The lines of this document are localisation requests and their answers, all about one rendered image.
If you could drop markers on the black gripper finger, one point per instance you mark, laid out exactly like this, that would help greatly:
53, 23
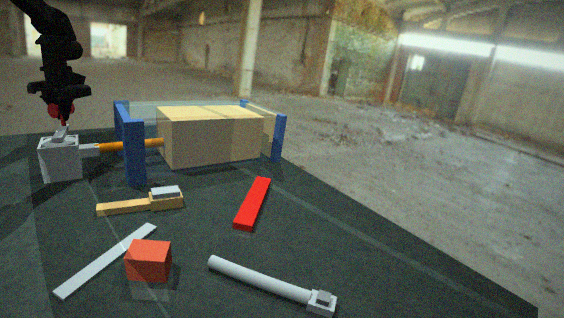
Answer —
50, 99
64, 105

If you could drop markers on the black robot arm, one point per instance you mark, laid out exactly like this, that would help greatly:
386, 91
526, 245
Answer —
57, 40

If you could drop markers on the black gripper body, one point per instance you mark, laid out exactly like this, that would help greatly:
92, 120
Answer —
56, 78

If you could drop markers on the grey rod with square end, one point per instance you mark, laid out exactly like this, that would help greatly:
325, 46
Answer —
318, 302

